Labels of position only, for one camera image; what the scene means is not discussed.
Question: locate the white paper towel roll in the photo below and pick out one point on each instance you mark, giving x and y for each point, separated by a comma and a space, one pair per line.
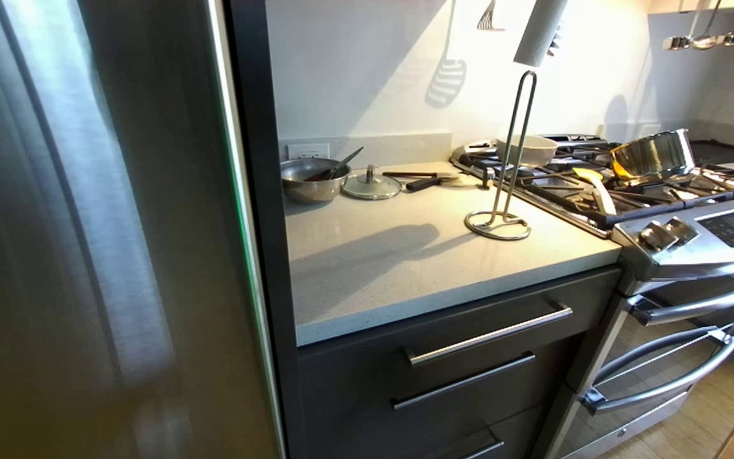
539, 32

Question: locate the glass pot lid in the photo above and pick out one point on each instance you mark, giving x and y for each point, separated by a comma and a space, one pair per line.
369, 188

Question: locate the stainless steel mixing bowl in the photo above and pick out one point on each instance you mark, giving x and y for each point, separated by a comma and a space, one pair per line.
312, 179

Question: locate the dark drawer cabinet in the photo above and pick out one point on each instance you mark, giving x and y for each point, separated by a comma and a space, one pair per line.
359, 398

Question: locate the wooden spatula on stove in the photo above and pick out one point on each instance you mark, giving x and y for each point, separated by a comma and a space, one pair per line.
598, 191

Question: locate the stainless steel refrigerator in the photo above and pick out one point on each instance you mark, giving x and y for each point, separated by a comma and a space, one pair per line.
131, 310

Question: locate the shiny steel pot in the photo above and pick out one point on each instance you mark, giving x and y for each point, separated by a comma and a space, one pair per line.
653, 156

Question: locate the stainless steel gas stove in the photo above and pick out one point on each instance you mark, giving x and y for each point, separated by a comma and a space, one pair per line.
675, 250

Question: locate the hanging steel ladles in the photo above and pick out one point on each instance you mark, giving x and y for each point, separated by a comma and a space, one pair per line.
711, 26

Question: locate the black-handled knife on counter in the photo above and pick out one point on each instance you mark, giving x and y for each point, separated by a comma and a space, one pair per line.
414, 182

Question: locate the silver wire towel stand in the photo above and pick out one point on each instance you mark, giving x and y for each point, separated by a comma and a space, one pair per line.
498, 224

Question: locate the white slotted spatula on wall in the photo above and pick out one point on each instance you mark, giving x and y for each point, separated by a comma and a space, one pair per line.
447, 77

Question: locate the top drawer silver handle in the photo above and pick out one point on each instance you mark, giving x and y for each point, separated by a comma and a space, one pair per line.
468, 344

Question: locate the oven door handle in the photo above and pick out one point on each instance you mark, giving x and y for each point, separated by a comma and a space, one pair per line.
657, 369

